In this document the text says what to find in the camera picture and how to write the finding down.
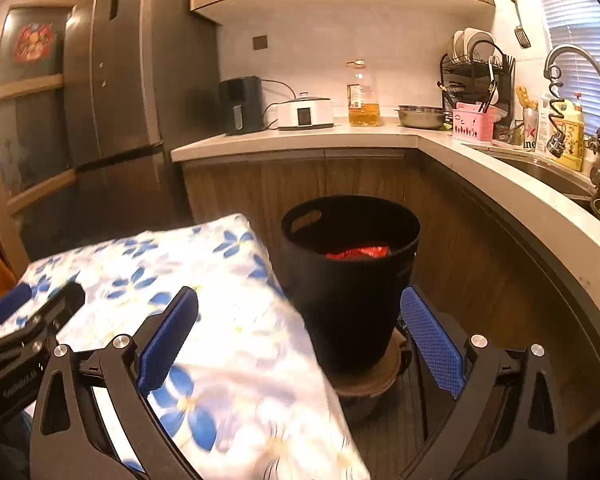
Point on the dark grey refrigerator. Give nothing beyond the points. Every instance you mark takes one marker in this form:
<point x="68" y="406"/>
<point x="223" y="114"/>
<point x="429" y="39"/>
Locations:
<point x="141" y="78"/>

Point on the yellow detergent bottle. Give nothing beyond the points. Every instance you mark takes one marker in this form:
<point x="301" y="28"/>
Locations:
<point x="572" y="124"/>

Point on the black air fryer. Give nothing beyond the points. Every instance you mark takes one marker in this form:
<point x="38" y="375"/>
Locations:
<point x="241" y="105"/>

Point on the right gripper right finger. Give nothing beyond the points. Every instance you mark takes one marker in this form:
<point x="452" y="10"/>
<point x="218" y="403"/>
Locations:
<point x="505" y="421"/>

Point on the white window blinds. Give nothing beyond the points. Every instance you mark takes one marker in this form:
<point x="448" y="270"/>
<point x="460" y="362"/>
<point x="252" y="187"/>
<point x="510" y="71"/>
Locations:
<point x="577" y="22"/>

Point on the pink utensil basket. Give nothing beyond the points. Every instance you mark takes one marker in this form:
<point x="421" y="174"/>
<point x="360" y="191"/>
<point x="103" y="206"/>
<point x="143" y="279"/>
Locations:
<point x="471" y="124"/>

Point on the stainless steel bowl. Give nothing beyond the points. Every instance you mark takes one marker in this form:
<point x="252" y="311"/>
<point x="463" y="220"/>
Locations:
<point x="421" y="117"/>

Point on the dark wall socket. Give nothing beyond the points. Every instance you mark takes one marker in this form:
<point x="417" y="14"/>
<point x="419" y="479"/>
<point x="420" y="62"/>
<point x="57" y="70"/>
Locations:
<point x="260" y="42"/>

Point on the green white beer can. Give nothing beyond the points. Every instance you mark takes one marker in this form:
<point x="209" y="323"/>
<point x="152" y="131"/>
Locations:
<point x="530" y="117"/>

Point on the wooden glass panel door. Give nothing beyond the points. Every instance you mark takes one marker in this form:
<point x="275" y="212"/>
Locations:
<point x="40" y="192"/>

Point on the black round trash bin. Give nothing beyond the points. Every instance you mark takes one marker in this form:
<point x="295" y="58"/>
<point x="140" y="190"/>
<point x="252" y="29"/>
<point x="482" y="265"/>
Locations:
<point x="349" y="308"/>

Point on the blue floral white tablecloth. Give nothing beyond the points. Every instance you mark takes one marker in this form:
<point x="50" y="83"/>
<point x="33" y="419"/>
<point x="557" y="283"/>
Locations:
<point x="245" y="397"/>

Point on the wooden lower cabinet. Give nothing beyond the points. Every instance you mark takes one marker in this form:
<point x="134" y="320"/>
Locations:
<point x="475" y="261"/>

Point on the white rice cooker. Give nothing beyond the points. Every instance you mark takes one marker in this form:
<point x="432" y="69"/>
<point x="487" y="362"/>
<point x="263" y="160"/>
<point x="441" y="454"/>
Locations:
<point x="304" y="113"/>

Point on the white plates in rack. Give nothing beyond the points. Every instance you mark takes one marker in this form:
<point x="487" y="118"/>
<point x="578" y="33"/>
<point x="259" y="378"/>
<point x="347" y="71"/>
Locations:
<point x="472" y="43"/>

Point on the red plastic bag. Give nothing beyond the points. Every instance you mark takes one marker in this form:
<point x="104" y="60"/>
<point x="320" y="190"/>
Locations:
<point x="360" y="253"/>

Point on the black dish rack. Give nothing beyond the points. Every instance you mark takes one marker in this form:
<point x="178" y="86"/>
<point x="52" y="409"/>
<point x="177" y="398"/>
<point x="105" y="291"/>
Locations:
<point x="468" y="78"/>

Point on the stainless steel sink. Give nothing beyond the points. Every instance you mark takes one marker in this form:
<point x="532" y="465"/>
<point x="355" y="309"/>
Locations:
<point x="560" y="179"/>

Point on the hanging metal spatula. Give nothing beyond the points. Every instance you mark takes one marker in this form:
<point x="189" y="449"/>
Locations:
<point x="520" y="34"/>

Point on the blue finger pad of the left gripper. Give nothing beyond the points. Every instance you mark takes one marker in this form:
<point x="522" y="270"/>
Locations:
<point x="14" y="300"/>

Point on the red door decoration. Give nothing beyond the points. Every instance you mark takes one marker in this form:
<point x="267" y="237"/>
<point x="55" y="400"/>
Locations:
<point x="33" y="42"/>

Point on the cooking oil bottle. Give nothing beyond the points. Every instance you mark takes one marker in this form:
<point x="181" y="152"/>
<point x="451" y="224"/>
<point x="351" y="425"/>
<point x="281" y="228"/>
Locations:
<point x="362" y="97"/>

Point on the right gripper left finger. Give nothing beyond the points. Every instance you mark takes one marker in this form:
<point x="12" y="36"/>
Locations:
<point x="69" y="439"/>

